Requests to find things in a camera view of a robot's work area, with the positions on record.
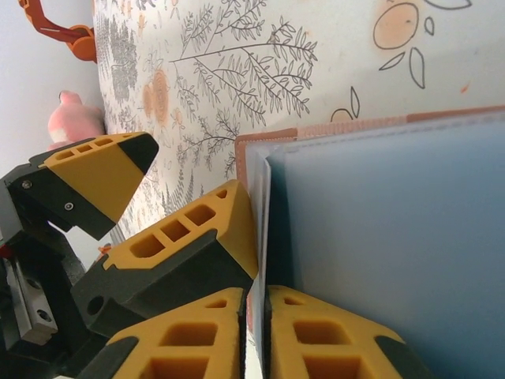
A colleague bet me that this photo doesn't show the floral patterned table mat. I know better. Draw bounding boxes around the floral patterned table mat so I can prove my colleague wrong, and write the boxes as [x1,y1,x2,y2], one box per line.
[91,0,505,244]

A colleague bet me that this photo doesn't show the pink pig plush toy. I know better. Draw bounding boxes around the pink pig plush toy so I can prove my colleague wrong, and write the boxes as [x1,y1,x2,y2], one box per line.
[47,89,107,153]

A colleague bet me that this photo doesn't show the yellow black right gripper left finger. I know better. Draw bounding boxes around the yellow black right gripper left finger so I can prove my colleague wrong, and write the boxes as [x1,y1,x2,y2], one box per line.
[100,286,246,379]

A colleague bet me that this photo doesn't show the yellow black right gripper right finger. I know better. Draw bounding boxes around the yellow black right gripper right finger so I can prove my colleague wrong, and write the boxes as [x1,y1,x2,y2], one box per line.
[264,284,435,379]

